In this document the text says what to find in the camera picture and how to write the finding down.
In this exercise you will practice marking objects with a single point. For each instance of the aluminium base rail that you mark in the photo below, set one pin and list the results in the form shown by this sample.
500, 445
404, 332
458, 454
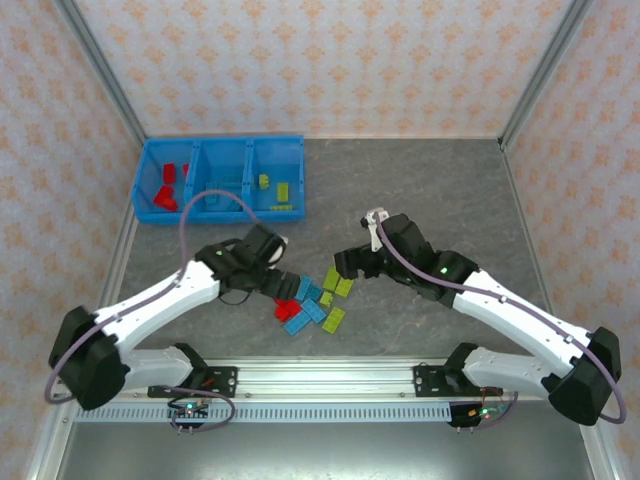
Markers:
325, 380

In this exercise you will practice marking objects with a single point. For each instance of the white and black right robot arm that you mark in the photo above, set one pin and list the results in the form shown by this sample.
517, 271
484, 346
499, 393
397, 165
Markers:
525, 320

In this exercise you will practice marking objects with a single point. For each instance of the aluminium frame rail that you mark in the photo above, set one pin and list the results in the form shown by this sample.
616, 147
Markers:
602, 452
47, 445

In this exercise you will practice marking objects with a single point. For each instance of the small blue lego brick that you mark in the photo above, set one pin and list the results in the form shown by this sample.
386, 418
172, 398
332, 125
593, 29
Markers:
316, 291

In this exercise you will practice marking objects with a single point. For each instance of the blue three-compartment plastic bin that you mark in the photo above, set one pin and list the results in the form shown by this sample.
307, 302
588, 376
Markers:
220, 155

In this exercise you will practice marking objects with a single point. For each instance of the aluminium frame post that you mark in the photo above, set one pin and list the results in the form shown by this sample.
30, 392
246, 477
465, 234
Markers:
547, 65
100, 67

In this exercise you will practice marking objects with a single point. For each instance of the grey metal panel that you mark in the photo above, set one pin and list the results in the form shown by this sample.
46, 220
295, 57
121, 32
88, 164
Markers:
320, 450

